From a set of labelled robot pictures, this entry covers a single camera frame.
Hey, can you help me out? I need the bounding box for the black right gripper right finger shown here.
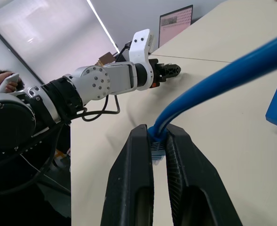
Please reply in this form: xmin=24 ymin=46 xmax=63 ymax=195
xmin=165 ymin=123 xmax=244 ymax=226

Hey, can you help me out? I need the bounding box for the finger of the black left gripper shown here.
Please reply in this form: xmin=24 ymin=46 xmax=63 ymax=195
xmin=161 ymin=63 xmax=182 ymax=73
xmin=163 ymin=70 xmax=182 ymax=81

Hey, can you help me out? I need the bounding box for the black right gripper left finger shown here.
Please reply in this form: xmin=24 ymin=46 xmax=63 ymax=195
xmin=100 ymin=124 xmax=155 ymax=226

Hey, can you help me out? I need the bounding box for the blue network cable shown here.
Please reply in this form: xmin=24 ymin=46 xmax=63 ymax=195
xmin=149 ymin=30 xmax=277 ymax=166

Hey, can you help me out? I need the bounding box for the white phone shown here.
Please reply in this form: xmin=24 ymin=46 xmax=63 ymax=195
xmin=0 ymin=73 xmax=20 ymax=94

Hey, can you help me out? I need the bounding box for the bystander hand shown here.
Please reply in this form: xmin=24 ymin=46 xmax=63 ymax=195
xmin=4 ymin=79 xmax=20 ymax=92

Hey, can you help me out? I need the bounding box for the black framed monitor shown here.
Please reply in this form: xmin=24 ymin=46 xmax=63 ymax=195
xmin=158 ymin=5 xmax=194 ymax=48

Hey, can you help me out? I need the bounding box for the brown box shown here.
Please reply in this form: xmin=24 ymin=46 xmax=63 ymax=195
xmin=95 ymin=52 xmax=117 ymax=67

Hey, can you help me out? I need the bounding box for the linear ceiling light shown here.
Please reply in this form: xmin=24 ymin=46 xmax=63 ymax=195
xmin=86 ymin=0 xmax=120 ymax=54

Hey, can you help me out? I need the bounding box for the black robot torso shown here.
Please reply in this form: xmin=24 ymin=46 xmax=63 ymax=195
xmin=0 ymin=122 xmax=72 ymax=226

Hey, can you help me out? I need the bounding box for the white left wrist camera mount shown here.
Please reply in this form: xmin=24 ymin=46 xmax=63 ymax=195
xmin=128 ymin=28 xmax=159 ymax=91

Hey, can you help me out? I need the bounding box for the black camera cable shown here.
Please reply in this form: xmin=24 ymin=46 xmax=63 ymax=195
xmin=115 ymin=41 xmax=133 ymax=62

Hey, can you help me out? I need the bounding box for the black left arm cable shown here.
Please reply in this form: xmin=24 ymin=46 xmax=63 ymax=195
xmin=70 ymin=93 xmax=120 ymax=122

